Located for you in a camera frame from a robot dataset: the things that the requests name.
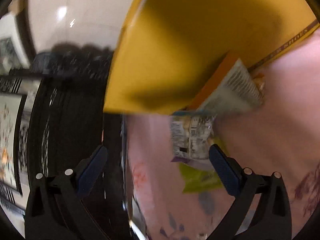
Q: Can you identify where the white purple snack packet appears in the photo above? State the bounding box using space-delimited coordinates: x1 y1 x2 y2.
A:
170 114 215 171

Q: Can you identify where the framed flower painting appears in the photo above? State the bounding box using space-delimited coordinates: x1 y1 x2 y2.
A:
1 78 41 214

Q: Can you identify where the orange white snack packet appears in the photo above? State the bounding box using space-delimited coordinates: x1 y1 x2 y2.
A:
187 53 263 115

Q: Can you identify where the pink floral tablecloth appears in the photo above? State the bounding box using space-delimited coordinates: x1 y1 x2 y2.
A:
127 31 319 239

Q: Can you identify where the yellow cardboard box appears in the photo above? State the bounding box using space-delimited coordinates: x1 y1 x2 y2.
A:
104 0 319 114

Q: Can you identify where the green snack packet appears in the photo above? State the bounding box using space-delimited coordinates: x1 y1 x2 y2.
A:
172 135 228 193

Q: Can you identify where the dark carved wooden furniture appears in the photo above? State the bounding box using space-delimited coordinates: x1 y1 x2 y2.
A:
27 44 133 239

